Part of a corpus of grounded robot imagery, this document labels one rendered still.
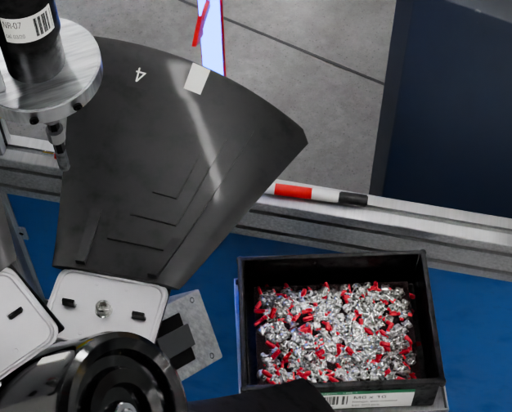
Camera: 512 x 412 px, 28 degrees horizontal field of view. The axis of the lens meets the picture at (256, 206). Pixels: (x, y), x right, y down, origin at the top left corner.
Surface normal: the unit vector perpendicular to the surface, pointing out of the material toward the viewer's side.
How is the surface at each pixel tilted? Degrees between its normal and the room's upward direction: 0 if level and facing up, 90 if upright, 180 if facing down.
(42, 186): 90
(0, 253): 42
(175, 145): 13
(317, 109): 0
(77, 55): 0
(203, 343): 50
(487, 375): 90
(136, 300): 0
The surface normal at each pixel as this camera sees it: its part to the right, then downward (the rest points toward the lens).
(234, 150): 0.31, -0.54
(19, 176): -0.21, 0.81
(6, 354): 0.11, 0.22
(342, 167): -0.01, -0.56
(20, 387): -0.64, -0.51
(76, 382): 0.88, -0.08
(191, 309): 0.74, -0.23
